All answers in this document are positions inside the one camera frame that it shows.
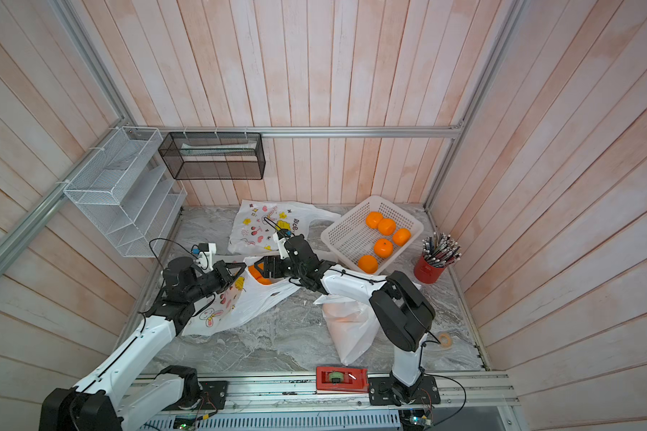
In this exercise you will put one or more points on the red cup of pens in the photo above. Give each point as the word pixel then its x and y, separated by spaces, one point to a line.
pixel 439 251

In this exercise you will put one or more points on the white plastic bag front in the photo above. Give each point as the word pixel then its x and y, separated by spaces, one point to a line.
pixel 356 308

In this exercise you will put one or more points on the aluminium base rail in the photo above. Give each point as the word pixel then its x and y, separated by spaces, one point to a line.
pixel 291 401

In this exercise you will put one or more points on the white printed bag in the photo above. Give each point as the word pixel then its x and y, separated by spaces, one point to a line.
pixel 246 299
pixel 256 222

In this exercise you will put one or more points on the red tape dispenser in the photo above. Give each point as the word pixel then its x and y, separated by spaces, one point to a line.
pixel 347 380

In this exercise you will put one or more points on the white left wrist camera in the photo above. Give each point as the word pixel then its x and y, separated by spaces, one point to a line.
pixel 204 254

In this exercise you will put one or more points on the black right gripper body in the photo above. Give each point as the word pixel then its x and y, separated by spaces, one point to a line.
pixel 293 272

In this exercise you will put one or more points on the black wire mesh basket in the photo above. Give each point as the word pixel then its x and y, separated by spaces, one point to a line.
pixel 210 156

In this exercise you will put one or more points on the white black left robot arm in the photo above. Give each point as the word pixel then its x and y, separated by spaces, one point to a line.
pixel 99 401

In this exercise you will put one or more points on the white printed bag back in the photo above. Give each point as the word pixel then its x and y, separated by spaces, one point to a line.
pixel 256 222

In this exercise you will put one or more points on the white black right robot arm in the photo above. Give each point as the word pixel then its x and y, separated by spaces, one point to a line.
pixel 400 389

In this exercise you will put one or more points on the orange fruit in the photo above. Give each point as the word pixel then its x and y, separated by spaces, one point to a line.
pixel 383 248
pixel 386 226
pixel 373 219
pixel 254 270
pixel 401 237
pixel 368 264

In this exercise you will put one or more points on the white wire mesh shelf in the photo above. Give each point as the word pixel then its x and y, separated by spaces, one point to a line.
pixel 131 199

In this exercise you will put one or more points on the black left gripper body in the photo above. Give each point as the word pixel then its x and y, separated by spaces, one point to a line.
pixel 218 278

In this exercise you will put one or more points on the white plastic perforated basket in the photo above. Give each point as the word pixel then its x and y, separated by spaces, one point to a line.
pixel 349 238

